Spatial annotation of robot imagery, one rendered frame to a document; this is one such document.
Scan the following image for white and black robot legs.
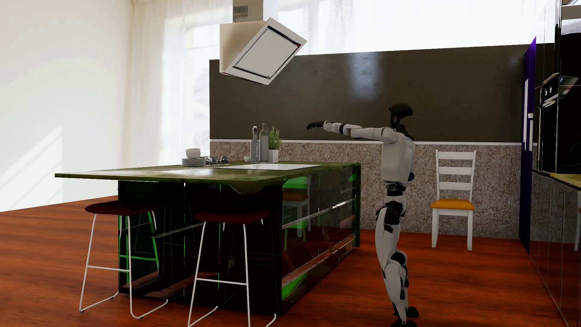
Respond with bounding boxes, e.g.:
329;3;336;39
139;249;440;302
375;181;420;327

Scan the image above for clear glass bottle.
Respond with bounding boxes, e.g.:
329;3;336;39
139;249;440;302
250;126;261;164

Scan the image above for green glossy kitchen island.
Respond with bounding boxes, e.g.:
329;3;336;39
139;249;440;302
55;160;362;317

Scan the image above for dark glossy base cabinets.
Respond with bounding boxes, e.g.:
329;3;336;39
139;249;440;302
529;170;581;327

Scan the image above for black robot head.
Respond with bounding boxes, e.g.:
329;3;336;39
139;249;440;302
389;103;414;129

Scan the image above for white induction cooktop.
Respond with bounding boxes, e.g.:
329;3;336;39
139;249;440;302
214;163;322;171

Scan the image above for white chair with yellow cushion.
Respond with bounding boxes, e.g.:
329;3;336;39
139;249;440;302
430;149;477;251

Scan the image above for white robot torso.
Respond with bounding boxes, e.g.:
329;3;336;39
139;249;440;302
381;127;416;185

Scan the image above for dark blue tall cabinet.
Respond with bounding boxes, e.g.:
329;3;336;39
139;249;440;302
519;37;537;253

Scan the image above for black built-in oven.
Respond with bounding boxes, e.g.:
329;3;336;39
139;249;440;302
534;73;581;174

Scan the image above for tall grey glass bottle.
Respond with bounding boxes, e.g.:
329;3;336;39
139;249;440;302
259;123;270;164

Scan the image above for white angled range hood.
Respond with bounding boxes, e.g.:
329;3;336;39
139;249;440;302
219;0;307;86

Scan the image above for potted green herb plant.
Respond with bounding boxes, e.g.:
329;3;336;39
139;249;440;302
268;126;282;164

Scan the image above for sheer white curtain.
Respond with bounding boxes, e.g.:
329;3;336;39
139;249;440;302
125;0;237;170

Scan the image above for dark red bar stool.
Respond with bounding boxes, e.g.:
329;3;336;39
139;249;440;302
187;209;277;327
79;200;169;320

